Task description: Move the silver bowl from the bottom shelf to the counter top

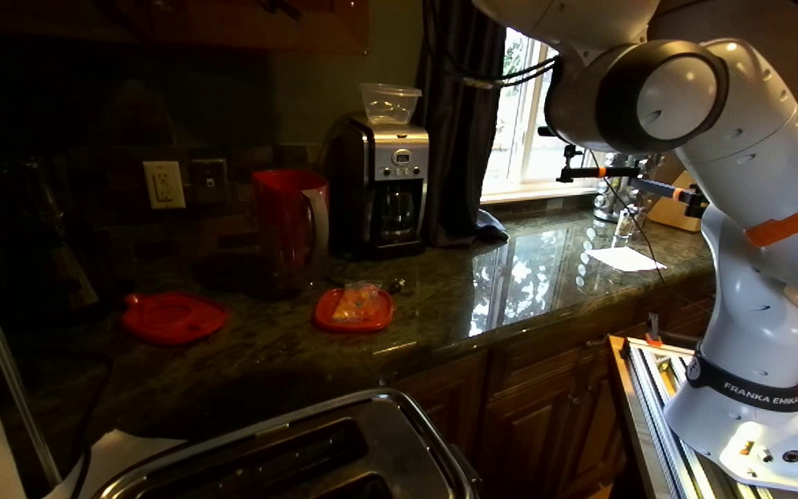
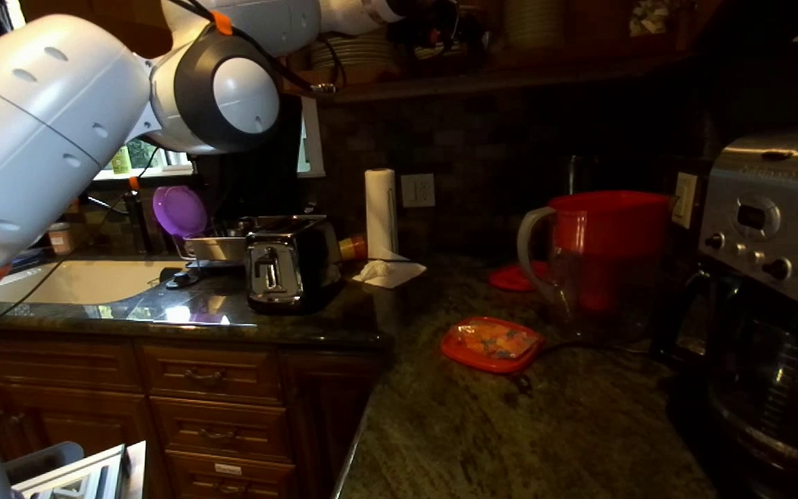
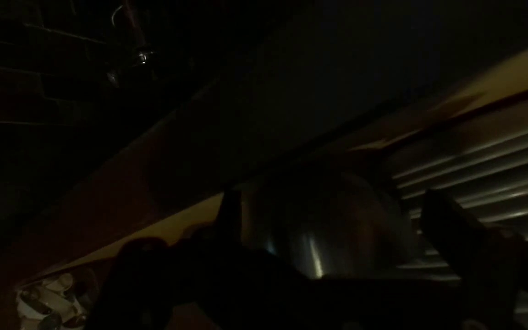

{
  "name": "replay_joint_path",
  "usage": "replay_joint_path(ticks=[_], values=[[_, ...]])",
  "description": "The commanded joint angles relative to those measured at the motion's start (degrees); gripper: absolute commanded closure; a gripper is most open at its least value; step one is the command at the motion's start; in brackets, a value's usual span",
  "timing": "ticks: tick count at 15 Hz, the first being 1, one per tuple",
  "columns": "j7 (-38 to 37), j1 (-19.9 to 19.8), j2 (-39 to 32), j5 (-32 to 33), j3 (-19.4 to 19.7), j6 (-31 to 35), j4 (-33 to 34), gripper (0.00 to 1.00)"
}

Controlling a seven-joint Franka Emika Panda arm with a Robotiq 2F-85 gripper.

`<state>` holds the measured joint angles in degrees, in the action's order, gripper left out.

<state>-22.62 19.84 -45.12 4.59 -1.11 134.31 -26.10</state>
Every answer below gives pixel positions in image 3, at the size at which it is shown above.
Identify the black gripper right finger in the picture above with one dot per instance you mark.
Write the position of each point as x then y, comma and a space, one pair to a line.
466, 244

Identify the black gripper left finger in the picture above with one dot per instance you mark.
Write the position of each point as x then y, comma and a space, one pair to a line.
230, 217

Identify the silver metal bowl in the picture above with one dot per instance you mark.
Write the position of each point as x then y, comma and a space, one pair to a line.
331, 226

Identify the grey ribbed dish rack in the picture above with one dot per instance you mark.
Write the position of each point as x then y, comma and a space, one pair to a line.
490, 171

